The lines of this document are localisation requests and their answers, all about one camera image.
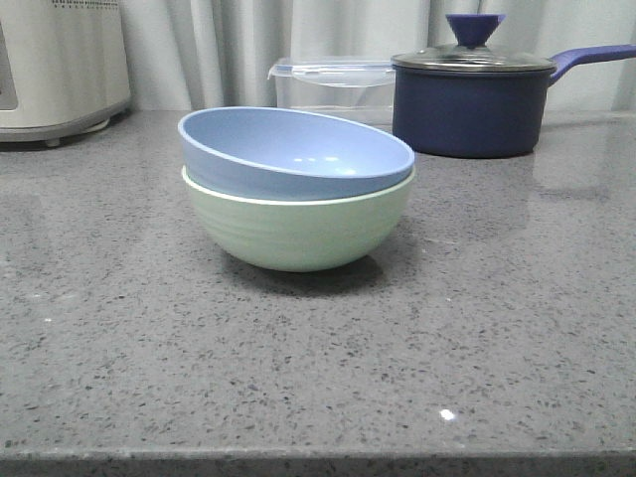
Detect light green bowl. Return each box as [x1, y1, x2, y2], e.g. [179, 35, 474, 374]
[181, 167, 415, 272]

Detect blue bowl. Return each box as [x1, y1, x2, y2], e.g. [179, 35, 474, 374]
[178, 106, 414, 201]

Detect clear plastic food container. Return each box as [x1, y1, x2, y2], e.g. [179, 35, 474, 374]
[268, 57, 395, 128]

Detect dark blue saucepan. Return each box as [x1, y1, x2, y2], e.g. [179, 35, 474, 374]
[391, 44, 636, 160]

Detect white kitchen appliance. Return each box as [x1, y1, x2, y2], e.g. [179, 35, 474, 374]
[1, 0, 131, 146]

